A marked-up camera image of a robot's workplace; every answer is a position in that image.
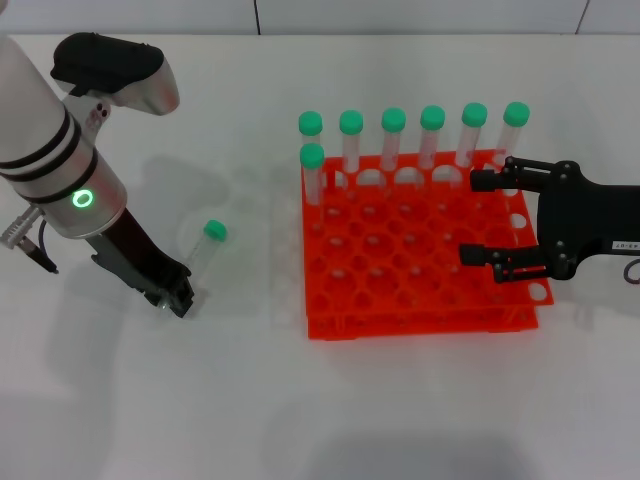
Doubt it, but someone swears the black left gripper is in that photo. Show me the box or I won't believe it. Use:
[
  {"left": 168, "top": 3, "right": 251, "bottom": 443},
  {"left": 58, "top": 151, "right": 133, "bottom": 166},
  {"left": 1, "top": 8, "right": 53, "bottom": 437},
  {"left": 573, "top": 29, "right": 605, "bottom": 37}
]
[{"left": 87, "top": 207, "right": 197, "bottom": 320}]

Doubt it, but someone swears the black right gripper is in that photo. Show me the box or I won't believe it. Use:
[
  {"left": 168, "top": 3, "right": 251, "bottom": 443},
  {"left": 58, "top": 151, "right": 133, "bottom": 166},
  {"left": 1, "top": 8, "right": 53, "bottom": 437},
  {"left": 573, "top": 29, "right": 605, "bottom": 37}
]
[{"left": 459, "top": 155, "right": 640, "bottom": 286}]

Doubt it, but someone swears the clear test tube green cap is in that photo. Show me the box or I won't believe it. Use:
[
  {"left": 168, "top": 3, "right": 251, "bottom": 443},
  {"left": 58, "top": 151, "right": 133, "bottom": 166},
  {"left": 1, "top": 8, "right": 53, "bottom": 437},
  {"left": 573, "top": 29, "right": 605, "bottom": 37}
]
[
  {"left": 183, "top": 218, "right": 229, "bottom": 282},
  {"left": 339, "top": 109, "right": 365, "bottom": 174},
  {"left": 492, "top": 101, "right": 532, "bottom": 167},
  {"left": 299, "top": 142, "right": 327, "bottom": 236},
  {"left": 298, "top": 110, "right": 325, "bottom": 150},
  {"left": 454, "top": 102, "right": 489, "bottom": 169},
  {"left": 381, "top": 107, "right": 408, "bottom": 173},
  {"left": 419, "top": 104, "right": 447, "bottom": 171}
]

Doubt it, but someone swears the orange plastic test tube rack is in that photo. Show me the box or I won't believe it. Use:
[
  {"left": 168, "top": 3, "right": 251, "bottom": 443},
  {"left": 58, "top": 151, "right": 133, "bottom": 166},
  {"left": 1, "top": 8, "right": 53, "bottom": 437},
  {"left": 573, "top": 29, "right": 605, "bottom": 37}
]
[{"left": 301, "top": 149, "right": 557, "bottom": 343}]

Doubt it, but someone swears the dark grey wrist camera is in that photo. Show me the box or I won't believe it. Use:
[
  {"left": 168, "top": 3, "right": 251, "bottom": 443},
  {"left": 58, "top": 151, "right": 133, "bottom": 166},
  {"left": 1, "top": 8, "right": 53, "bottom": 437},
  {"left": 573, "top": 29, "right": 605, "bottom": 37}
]
[{"left": 89, "top": 249, "right": 169, "bottom": 308}]

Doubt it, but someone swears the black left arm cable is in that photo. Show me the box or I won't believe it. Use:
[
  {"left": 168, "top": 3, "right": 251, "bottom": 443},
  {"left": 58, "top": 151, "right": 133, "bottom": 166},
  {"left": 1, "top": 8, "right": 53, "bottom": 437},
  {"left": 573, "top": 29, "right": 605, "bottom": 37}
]
[{"left": 0, "top": 208, "right": 61, "bottom": 276}]

